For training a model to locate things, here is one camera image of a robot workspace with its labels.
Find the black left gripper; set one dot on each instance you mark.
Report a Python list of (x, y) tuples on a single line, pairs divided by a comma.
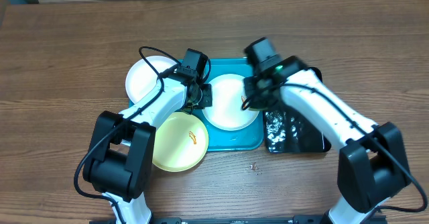
[(207, 102)]

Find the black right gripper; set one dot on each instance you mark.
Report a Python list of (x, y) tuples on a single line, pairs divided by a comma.
[(255, 100)]

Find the white plate with ketchup streak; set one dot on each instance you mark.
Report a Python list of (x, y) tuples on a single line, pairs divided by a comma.
[(228, 95)]

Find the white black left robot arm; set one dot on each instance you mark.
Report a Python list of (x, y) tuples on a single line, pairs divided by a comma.
[(118, 163)]

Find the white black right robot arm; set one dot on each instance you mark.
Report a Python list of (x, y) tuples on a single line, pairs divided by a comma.
[(373, 166)]

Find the black rectangular water tray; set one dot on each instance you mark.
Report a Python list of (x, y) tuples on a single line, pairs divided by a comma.
[(286, 131)]

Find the teal plastic tray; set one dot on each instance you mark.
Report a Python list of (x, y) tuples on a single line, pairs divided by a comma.
[(247, 138)]

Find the yellow plate with sauce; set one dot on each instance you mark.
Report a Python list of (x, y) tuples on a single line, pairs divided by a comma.
[(181, 143)]

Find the white plate with red squiggle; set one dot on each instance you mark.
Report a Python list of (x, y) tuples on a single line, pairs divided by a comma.
[(141, 79)]

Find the small crumbs on table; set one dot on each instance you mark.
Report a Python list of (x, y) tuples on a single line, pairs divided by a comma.
[(254, 168)]

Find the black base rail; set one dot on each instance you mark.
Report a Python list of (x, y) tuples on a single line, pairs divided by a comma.
[(298, 219)]

